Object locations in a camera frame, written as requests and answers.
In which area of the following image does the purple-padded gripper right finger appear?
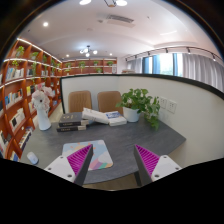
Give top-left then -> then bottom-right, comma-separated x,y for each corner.
134,145 -> 181,186

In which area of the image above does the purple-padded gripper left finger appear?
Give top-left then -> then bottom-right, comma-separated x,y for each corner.
45,144 -> 93,186

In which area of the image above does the pastel cloud mouse pad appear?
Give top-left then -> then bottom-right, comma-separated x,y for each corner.
62,140 -> 113,171

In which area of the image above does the white computer mouse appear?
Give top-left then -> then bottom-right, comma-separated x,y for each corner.
27,152 -> 39,165

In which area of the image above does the lower dark hardcover book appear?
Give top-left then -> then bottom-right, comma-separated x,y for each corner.
56,125 -> 86,132

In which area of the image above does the dark hardcover book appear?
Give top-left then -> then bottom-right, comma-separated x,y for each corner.
56,125 -> 86,132
59,112 -> 89,127

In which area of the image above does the upper dark hardcover book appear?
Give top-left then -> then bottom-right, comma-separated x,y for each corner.
59,112 -> 89,127

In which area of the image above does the open white book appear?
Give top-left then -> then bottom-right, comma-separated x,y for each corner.
82,108 -> 109,124

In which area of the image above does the white book with blue cover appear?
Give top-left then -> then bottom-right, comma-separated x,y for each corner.
106,111 -> 127,126

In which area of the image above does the potted green plant white pot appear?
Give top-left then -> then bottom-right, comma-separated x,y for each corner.
116,88 -> 160,130

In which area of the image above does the left brown chair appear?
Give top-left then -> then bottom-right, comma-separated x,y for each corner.
68,91 -> 92,112

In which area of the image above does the brown chair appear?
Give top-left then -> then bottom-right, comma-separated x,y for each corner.
97,91 -> 123,114
68,91 -> 92,112

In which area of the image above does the right brown chair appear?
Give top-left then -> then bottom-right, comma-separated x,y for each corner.
97,91 -> 123,114

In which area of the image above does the white vase with pink flowers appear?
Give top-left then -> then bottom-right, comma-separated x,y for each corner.
31,87 -> 53,131

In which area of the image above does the grey window curtain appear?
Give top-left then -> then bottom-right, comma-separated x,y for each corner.
182,54 -> 224,92

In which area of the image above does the orange wooden bookshelf left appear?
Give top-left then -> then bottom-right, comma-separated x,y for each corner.
0,38 -> 62,159

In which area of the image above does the ceiling chandelier lamp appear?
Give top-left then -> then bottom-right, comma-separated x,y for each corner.
80,45 -> 98,57

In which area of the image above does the ceiling air conditioner vent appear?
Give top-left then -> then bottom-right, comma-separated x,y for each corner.
97,13 -> 135,28

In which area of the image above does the right white wall socket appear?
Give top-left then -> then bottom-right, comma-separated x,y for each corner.
167,100 -> 177,113

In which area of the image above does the white wall socket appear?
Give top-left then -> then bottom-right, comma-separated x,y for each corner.
167,100 -> 177,113
159,97 -> 167,109

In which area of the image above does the left white wall socket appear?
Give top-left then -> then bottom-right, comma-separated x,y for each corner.
159,97 -> 167,109

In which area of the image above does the orange bookshelf back wall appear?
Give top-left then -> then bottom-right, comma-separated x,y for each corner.
61,58 -> 117,76

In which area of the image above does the black track light rail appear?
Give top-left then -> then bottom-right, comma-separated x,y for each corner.
125,46 -> 224,64

